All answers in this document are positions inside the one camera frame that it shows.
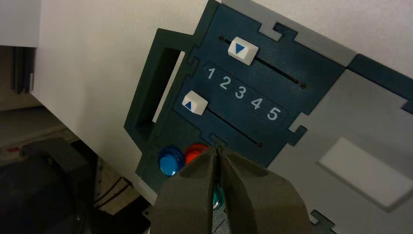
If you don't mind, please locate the green push button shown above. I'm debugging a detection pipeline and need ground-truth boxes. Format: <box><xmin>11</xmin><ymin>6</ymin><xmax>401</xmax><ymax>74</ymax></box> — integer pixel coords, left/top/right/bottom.
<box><xmin>213</xmin><ymin>184</ymin><xmax>225</xmax><ymax>211</ymax></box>

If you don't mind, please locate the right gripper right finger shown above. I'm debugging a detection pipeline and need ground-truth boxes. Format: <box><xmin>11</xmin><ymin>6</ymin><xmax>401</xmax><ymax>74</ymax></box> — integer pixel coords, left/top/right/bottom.
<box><xmin>219</xmin><ymin>148</ymin><xmax>316</xmax><ymax>234</ymax></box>

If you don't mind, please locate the red push button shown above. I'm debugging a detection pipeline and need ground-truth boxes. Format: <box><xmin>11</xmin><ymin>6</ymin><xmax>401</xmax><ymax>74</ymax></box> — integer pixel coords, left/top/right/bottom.
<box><xmin>184</xmin><ymin>143</ymin><xmax>210</xmax><ymax>165</ymax></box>

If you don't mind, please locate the blue push button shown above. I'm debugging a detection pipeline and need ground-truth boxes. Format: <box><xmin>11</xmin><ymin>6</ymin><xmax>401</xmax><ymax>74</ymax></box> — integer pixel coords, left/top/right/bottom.
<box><xmin>157</xmin><ymin>146</ymin><xmax>185</xmax><ymax>177</ymax></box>

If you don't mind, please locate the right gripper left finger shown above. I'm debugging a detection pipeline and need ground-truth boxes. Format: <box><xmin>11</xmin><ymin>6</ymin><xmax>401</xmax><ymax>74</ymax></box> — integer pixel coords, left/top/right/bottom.
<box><xmin>150</xmin><ymin>145</ymin><xmax>218</xmax><ymax>234</ymax></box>

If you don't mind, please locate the white slider knob down triangle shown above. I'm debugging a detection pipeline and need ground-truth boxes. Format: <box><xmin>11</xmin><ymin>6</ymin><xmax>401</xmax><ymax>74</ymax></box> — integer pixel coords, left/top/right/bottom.
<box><xmin>227</xmin><ymin>36</ymin><xmax>260</xmax><ymax>66</ymax></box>

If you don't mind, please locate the thin black cable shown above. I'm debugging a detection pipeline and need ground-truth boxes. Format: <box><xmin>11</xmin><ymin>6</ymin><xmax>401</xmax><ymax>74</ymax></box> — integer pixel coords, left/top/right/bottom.
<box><xmin>94</xmin><ymin>176</ymin><xmax>133</xmax><ymax>209</ymax></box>

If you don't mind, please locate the white slider knob up triangle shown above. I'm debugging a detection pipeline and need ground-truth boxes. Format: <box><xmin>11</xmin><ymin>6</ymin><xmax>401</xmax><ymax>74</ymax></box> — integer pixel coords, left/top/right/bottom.
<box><xmin>181</xmin><ymin>91</ymin><xmax>209</xmax><ymax>116</ymax></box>

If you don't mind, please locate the grey and teal task box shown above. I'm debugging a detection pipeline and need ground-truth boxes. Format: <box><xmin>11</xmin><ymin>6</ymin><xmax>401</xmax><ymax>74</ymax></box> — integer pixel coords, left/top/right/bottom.
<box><xmin>124</xmin><ymin>0</ymin><xmax>413</xmax><ymax>234</ymax></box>

